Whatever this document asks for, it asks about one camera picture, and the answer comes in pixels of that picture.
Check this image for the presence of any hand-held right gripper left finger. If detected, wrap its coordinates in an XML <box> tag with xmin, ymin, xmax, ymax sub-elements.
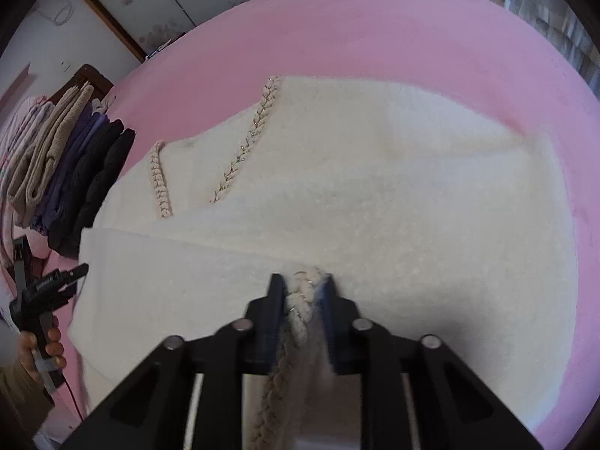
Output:
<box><xmin>61</xmin><ymin>274</ymin><xmax>288</xmax><ymax>450</ymax></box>

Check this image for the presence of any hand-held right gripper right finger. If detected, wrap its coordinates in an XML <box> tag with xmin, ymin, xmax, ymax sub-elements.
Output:
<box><xmin>322</xmin><ymin>276</ymin><xmax>545</xmax><ymax>450</ymax></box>

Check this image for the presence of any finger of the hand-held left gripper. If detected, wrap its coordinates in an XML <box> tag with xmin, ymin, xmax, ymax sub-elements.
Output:
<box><xmin>54</xmin><ymin>264</ymin><xmax>90</xmax><ymax>298</ymax></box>

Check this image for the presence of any white fuzzy cardigan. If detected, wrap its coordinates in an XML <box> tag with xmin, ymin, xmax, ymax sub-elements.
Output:
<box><xmin>66</xmin><ymin>75</ymin><xmax>579</xmax><ymax>450</ymax></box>

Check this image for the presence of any person's left forearm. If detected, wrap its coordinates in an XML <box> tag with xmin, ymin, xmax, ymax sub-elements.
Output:
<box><xmin>0</xmin><ymin>364</ymin><xmax>54</xmax><ymax>432</ymax></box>

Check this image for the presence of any person's left hand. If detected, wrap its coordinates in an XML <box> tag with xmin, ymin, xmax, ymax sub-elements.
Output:
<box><xmin>18</xmin><ymin>328</ymin><xmax>67</xmax><ymax>385</ymax></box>

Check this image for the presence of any folded black garment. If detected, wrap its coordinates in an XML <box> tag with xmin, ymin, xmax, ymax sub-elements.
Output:
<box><xmin>48</xmin><ymin>119</ymin><xmax>138</xmax><ymax>260</ymax></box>

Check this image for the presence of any folded purple garment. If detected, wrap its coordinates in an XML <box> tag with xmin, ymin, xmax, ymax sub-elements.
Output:
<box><xmin>32</xmin><ymin>102</ymin><xmax>111</xmax><ymax>237</ymax></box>

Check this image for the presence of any dark wooden headboard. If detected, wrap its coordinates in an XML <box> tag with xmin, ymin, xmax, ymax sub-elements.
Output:
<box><xmin>47</xmin><ymin>64</ymin><xmax>116</xmax><ymax>104</ymax></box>

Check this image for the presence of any pink bed blanket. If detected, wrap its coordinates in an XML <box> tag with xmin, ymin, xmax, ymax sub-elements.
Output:
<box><xmin>0</xmin><ymin>0</ymin><xmax>600</xmax><ymax>450</ymax></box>

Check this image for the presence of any thin dark gripper cable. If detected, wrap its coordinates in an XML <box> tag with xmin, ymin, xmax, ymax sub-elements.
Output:
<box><xmin>64</xmin><ymin>377</ymin><xmax>90</xmax><ymax>420</ymax></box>

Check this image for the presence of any white wall cable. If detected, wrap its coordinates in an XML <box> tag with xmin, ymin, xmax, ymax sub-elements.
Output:
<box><xmin>36</xmin><ymin>0</ymin><xmax>76</xmax><ymax>27</ymax></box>

